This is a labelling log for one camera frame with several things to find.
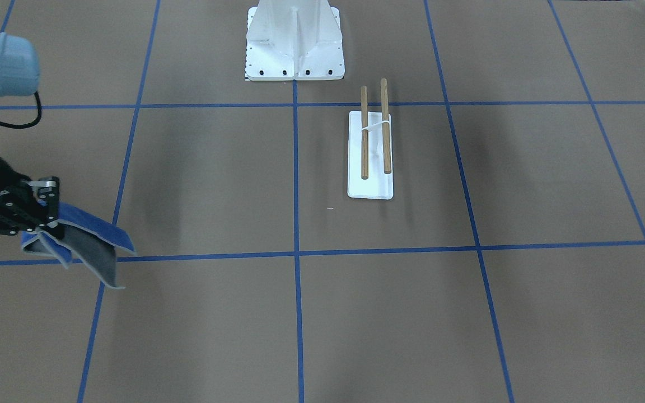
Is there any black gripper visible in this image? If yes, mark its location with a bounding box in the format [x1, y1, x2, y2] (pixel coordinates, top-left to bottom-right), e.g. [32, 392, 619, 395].
[0, 158, 65, 240]

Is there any blue grey towel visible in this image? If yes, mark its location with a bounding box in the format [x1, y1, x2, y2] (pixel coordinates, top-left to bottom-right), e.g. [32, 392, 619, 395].
[20, 203, 136, 290]

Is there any white towel rack base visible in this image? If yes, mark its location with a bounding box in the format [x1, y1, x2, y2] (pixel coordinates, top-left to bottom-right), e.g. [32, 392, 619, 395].
[347, 110, 394, 200]

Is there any wooden rack rod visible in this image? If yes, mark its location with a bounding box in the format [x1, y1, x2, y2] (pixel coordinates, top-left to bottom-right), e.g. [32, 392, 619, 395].
[361, 85, 369, 180]
[380, 77, 392, 175]

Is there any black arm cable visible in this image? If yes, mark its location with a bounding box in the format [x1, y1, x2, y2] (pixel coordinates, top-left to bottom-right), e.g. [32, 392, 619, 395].
[0, 90, 42, 130]

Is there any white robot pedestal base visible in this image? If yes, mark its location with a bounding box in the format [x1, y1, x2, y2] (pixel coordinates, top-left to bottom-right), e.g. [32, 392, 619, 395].
[244, 1, 345, 81]

